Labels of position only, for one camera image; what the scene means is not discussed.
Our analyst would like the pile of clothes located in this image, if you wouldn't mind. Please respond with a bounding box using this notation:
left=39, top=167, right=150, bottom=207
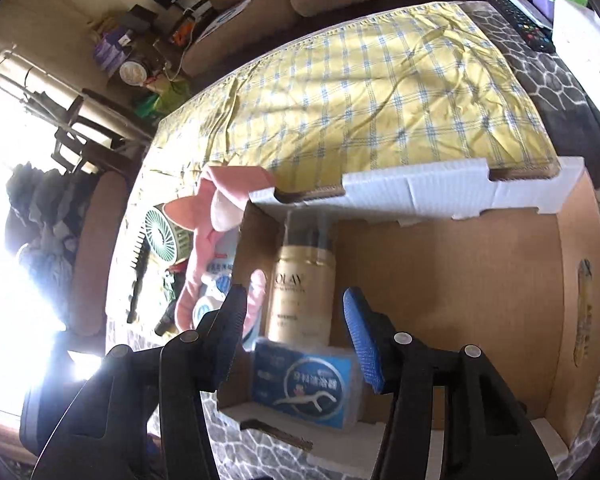
left=5, top=162, right=81, bottom=281

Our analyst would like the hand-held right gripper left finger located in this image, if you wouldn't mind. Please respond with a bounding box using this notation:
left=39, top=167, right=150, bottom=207
left=30, top=284, right=248, bottom=480

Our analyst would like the gold lotion bottle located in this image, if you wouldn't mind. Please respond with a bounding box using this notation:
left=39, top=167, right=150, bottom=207
left=266, top=210, right=337, bottom=346

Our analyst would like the pink plush headband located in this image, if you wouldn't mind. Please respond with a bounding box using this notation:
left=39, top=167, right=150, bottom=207
left=164, top=164, right=277, bottom=333

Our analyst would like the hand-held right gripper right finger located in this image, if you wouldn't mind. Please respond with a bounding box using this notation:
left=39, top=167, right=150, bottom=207
left=342, top=287, right=568, bottom=480

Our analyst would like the black comb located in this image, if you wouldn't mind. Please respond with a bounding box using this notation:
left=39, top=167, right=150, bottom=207
left=126, top=227, right=148, bottom=325

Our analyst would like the brown armchair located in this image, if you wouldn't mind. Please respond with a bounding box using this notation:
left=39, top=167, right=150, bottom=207
left=67, top=170, right=131, bottom=336

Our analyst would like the large white box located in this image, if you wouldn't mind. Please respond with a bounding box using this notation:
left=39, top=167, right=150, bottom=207
left=550, top=0, right=600, bottom=106

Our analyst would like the blue dental floss packet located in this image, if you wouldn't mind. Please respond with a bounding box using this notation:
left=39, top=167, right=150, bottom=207
left=251, top=338, right=366, bottom=433

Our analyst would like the round tin can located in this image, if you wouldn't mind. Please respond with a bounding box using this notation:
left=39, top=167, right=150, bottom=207
left=120, top=60, right=146, bottom=86

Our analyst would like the dark wooden chair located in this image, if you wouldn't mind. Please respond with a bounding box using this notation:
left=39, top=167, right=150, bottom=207
left=50, top=90, right=151, bottom=181

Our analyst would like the purple carton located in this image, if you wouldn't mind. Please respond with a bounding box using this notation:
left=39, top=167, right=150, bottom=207
left=92, top=30, right=131, bottom=68

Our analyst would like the white blue mask packet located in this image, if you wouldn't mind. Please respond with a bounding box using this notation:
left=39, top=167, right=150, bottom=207
left=200, top=240, right=241, bottom=291

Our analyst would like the green plastic bag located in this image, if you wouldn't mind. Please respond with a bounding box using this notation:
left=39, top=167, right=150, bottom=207
left=132, top=80, right=191, bottom=121

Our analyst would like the white blue paper sheet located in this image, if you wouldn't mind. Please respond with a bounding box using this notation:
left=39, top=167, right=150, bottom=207
left=200, top=0, right=253, bottom=41

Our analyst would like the green mini fan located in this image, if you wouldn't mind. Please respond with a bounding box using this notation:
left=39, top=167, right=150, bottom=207
left=141, top=203, right=197, bottom=266

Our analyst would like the black remote control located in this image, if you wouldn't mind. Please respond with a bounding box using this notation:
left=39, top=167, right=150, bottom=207
left=485, top=0, right=556, bottom=53

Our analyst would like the yellow plaid cloth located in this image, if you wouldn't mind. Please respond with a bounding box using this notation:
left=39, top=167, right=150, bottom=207
left=105, top=0, right=563, bottom=321

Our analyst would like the white round jar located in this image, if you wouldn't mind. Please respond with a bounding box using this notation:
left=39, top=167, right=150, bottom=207
left=194, top=295, right=231, bottom=330

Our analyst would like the white cardboard box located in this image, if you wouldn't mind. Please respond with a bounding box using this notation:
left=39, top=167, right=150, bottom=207
left=217, top=156, right=600, bottom=468

